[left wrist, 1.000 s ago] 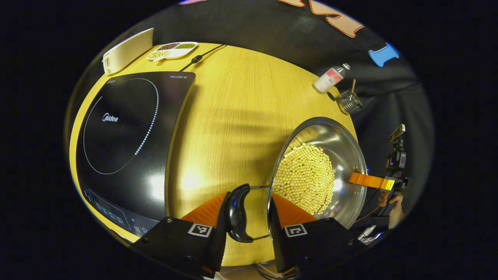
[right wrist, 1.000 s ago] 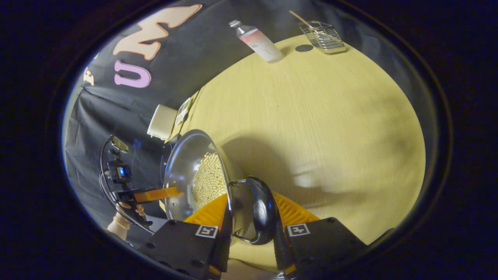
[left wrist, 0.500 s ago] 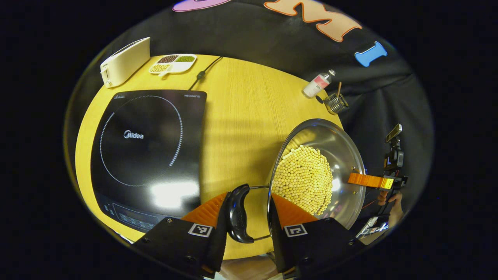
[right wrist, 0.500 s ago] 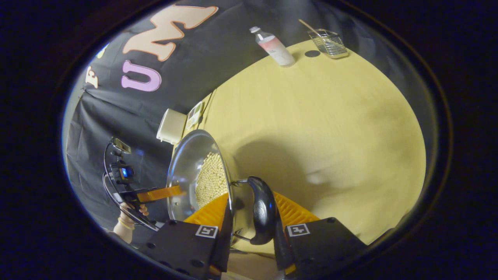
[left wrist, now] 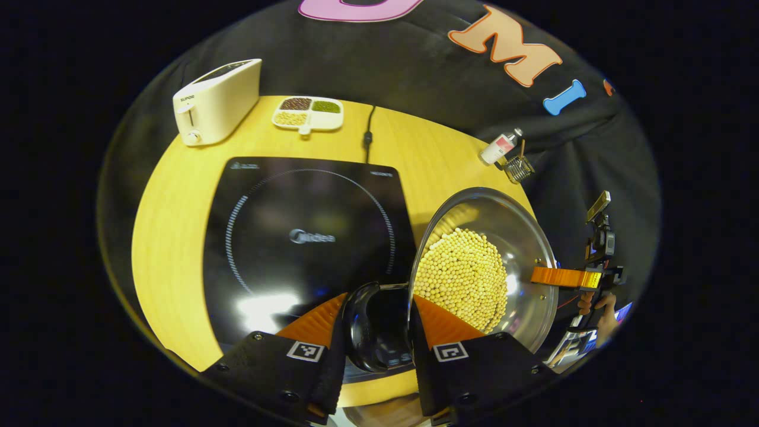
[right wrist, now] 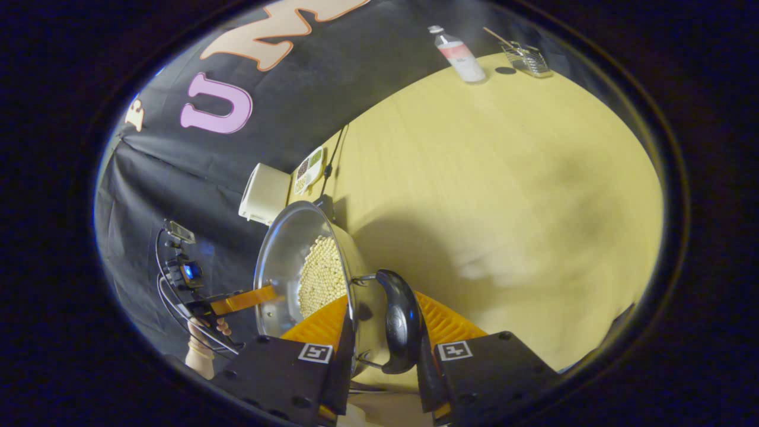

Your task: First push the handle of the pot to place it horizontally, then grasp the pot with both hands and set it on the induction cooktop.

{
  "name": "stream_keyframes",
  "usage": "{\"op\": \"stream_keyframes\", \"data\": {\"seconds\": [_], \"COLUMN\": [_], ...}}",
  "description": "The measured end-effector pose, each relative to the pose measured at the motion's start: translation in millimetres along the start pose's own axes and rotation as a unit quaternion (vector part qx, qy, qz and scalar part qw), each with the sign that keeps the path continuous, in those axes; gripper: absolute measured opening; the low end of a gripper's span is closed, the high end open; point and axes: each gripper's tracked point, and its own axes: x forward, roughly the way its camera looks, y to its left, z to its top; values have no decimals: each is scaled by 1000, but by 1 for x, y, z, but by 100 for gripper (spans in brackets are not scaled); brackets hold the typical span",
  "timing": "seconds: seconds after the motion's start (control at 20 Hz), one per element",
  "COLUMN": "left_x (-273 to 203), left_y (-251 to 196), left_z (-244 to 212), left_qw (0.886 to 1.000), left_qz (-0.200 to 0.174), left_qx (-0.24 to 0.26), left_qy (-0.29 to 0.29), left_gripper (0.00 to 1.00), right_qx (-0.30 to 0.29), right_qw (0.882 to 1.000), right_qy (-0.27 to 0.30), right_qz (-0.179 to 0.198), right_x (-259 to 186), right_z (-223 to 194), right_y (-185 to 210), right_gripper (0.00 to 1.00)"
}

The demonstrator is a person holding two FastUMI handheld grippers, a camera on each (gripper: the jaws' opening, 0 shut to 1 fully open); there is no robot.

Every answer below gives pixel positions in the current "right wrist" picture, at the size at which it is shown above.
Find clear glass holder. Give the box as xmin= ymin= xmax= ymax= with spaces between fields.
xmin=501 ymin=42 xmax=553 ymax=78

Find black backdrop cloth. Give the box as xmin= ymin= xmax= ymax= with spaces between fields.
xmin=94 ymin=0 xmax=475 ymax=356

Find steel pot with black handles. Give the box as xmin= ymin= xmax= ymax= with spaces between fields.
xmin=254 ymin=200 xmax=425 ymax=375

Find white divided dish with beans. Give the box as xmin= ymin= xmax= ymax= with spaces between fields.
xmin=294 ymin=146 xmax=326 ymax=196

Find black power cable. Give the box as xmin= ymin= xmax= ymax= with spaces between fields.
xmin=320 ymin=123 xmax=350 ymax=202

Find clear bottle with pink label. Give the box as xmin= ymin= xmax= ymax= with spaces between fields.
xmin=428 ymin=25 xmax=487 ymax=84

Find wooden stick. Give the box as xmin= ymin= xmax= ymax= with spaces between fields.
xmin=483 ymin=26 xmax=518 ymax=49

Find pile of yellow soybeans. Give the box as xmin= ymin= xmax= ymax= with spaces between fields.
xmin=296 ymin=235 xmax=347 ymax=319

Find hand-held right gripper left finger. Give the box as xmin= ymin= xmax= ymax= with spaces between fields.
xmin=212 ymin=294 xmax=356 ymax=427

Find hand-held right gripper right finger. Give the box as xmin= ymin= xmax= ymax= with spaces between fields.
xmin=414 ymin=291 xmax=562 ymax=426

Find white toaster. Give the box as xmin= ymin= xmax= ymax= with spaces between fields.
xmin=238 ymin=163 xmax=291 ymax=226

